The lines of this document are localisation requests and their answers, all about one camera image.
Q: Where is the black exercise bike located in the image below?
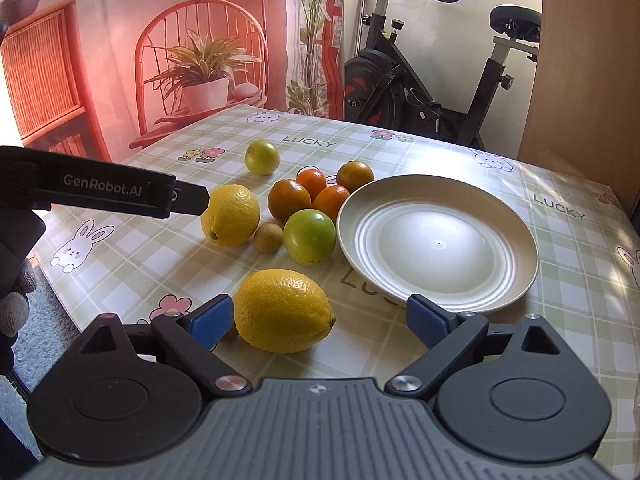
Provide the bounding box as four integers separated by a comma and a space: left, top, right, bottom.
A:
344, 0, 542, 150

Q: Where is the large yellow lemon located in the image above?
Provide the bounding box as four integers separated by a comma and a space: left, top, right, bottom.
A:
232, 269, 335, 353

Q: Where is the gloved left hand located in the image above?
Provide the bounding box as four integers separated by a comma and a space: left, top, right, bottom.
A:
0, 205, 44, 375

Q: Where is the checkered green tablecloth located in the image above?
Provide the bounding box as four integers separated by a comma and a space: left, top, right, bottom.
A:
36, 106, 639, 479

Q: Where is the wooden board panel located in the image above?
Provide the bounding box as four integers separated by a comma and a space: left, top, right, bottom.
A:
518, 0, 639, 212

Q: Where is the cream round plate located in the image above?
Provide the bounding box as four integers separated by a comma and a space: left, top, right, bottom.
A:
336, 174, 540, 313

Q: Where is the small brown kiwi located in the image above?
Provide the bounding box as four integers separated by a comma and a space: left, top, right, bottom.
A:
254, 222, 283, 254

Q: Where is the greenish orange tangerine back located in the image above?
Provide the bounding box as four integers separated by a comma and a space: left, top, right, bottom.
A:
336, 160, 375, 193

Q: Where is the bright orange tangerine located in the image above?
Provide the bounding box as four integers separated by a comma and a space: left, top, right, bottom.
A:
295, 167, 328, 200

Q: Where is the dark orange tangerine front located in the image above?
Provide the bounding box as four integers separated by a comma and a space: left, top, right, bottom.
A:
268, 179, 311, 224

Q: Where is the printed room backdrop cloth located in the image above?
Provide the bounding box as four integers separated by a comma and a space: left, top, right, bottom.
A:
1, 0, 343, 162

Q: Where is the small green lime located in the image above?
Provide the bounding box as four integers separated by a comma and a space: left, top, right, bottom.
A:
244, 140, 280, 176

